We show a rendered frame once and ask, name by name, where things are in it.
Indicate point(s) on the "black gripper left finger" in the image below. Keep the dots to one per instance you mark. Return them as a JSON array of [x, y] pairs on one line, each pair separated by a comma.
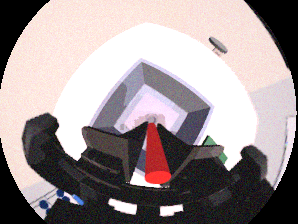
[[127, 146]]

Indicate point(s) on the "red peg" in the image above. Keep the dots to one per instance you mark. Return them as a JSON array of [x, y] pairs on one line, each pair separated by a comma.
[[156, 168]]

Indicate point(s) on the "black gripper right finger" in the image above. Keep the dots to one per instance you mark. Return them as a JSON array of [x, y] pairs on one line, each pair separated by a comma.
[[178, 153]]

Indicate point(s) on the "pale pink square plate with hole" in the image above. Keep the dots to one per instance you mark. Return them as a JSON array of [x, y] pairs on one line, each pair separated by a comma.
[[150, 106]]

